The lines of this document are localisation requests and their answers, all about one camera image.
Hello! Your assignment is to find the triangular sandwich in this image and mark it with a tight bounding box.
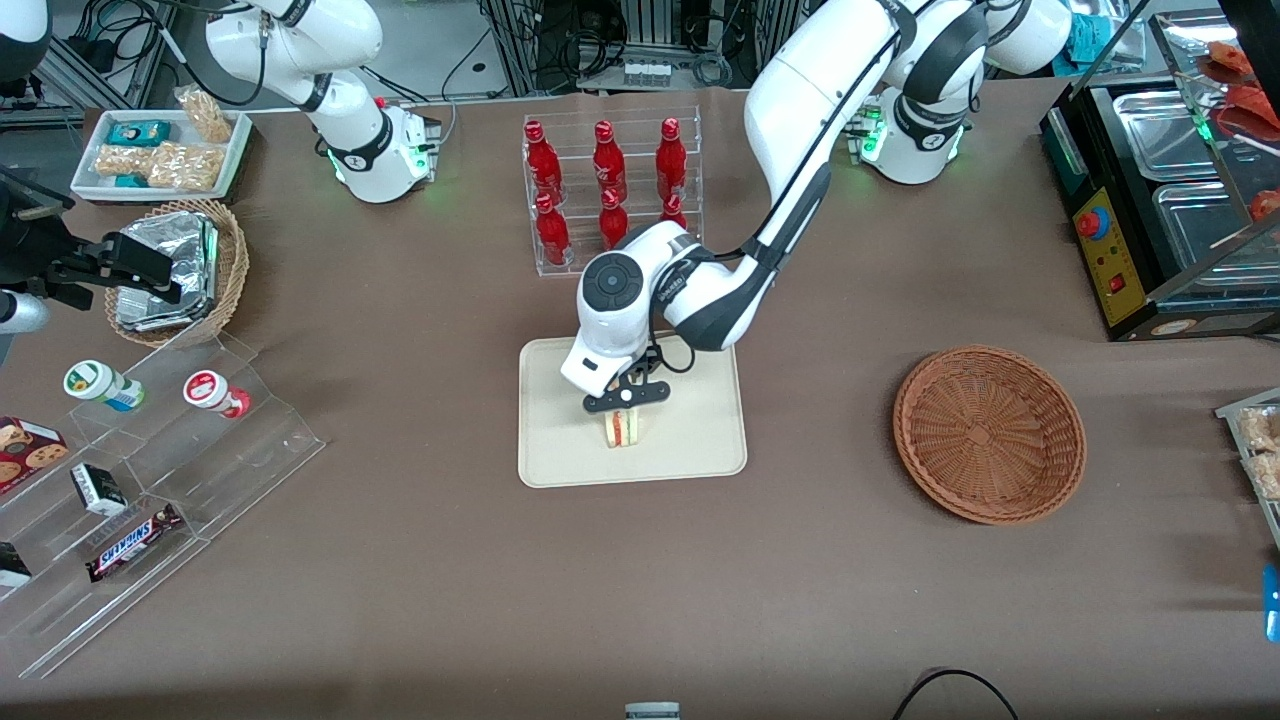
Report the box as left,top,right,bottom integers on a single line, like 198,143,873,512
602,406,647,451

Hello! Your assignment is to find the beige rectangular tray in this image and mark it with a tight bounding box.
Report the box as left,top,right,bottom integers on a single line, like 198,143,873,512
518,335,749,490

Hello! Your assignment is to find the light wicker basket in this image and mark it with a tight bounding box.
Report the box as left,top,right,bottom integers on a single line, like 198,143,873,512
104,199,250,349

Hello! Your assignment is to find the white snack tray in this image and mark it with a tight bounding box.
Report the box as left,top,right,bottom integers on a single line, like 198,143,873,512
70,108,254,205

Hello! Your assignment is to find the brown wicker basket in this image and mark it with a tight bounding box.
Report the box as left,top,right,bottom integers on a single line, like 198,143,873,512
893,345,1088,526

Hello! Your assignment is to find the metal tray with snacks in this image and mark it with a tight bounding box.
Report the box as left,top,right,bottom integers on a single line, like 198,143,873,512
1214,387,1280,552

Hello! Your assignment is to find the foil wrapped food pack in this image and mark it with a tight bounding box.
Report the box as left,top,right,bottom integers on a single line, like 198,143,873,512
114,211,220,333

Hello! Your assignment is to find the small clear snack bag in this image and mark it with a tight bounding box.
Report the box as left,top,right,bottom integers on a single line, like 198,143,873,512
94,145,153,180

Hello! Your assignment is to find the large clear snack bag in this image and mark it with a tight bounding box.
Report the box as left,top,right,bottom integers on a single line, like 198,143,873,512
147,141,227,193

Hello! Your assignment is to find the green lid yogurt cup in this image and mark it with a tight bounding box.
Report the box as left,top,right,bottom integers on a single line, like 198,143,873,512
63,360,146,413

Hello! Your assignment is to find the teal snack box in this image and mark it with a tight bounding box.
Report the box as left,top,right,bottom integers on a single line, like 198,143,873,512
106,120,172,148

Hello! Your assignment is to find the red lid yogurt cup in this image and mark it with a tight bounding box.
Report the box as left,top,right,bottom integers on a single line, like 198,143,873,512
183,369,252,420

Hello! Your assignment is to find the clear bag of nuts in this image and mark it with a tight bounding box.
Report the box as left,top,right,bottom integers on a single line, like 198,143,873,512
174,85,234,144

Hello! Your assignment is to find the clear acrylic stepped shelf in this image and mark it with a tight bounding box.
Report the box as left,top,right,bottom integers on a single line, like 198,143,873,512
0,330,327,681

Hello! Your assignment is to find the cookie box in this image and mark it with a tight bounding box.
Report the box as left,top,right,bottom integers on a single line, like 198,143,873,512
0,416,70,496

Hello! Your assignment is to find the small black white carton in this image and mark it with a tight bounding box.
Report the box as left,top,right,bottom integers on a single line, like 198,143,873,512
70,462,129,518

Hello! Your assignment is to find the clear acrylic bottle rack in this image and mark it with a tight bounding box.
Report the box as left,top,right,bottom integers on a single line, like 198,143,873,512
522,105,705,279

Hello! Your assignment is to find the snickers bar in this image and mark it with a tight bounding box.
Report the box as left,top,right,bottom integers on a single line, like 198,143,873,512
85,503,184,584

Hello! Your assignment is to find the black food warmer appliance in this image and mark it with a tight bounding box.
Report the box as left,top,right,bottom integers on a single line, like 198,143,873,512
1039,10,1280,344

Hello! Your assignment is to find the steel food pan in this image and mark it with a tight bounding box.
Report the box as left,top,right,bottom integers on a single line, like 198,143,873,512
1111,90,1253,184
1154,182,1280,293

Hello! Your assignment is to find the teal plastic bag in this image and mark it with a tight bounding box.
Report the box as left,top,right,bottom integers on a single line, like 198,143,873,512
1068,13,1113,63

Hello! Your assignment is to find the red orange food piece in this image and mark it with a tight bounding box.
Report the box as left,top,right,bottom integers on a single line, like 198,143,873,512
1203,40,1253,83
1214,84,1280,143

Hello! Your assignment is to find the black cable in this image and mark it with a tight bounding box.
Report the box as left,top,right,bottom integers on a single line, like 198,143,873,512
892,668,1020,720

